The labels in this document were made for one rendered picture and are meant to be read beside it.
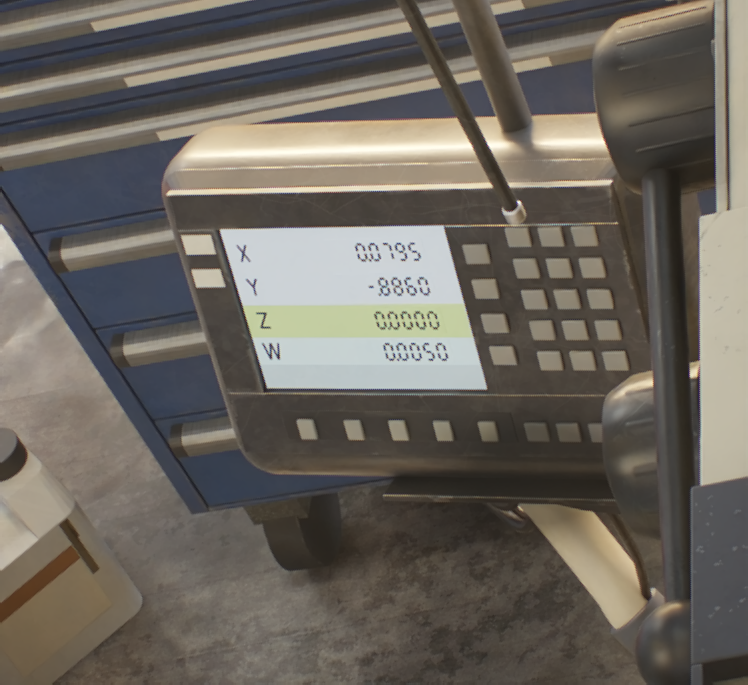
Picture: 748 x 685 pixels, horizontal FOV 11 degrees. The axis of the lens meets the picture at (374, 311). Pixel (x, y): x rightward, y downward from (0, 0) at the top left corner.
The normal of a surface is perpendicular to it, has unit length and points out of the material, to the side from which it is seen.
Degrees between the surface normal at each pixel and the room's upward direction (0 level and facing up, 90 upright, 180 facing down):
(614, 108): 48
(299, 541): 73
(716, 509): 0
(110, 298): 90
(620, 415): 25
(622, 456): 43
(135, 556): 0
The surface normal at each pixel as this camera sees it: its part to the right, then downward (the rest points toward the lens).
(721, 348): -0.36, -0.64
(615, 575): 0.13, -0.06
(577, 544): -0.17, 0.18
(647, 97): -0.31, 0.01
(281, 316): -0.40, 0.52
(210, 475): -0.11, 0.76
